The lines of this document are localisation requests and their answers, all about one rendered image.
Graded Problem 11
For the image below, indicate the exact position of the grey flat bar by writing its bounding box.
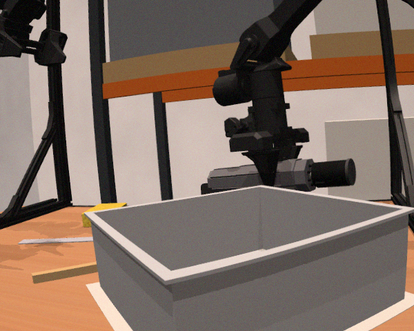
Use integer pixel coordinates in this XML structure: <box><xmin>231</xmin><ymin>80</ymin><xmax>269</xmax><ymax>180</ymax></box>
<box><xmin>18</xmin><ymin>237</ymin><xmax>93</xmax><ymax>244</ymax></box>

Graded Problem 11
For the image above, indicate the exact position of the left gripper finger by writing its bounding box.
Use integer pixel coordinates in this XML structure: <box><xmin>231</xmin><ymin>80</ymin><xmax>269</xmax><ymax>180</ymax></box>
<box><xmin>273</xmin><ymin>145</ymin><xmax>303</xmax><ymax>162</ymax></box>
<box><xmin>241</xmin><ymin>149</ymin><xmax>279</xmax><ymax>187</ymax></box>

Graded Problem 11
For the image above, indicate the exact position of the brown rectangular bar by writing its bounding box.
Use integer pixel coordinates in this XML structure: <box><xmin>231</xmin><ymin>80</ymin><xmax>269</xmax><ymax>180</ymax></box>
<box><xmin>32</xmin><ymin>262</ymin><xmax>98</xmax><ymax>284</ymax></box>

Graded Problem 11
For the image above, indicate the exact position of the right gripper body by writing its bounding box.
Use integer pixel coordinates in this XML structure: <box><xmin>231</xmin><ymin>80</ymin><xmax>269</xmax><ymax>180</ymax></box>
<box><xmin>4</xmin><ymin>20</ymin><xmax>68</xmax><ymax>64</ymax></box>

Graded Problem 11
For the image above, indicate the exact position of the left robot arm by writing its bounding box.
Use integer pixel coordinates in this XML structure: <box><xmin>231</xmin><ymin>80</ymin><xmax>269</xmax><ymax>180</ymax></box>
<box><xmin>213</xmin><ymin>0</ymin><xmax>322</xmax><ymax>138</ymax></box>

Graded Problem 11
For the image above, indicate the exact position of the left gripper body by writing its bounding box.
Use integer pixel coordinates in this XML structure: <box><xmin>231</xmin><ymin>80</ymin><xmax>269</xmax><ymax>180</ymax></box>
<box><xmin>229</xmin><ymin>97</ymin><xmax>310</xmax><ymax>152</ymax></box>

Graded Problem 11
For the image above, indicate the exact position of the yellow sponge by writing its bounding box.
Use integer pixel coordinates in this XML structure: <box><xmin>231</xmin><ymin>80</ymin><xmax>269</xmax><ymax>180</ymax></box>
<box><xmin>81</xmin><ymin>203</ymin><xmax>127</xmax><ymax>227</ymax></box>

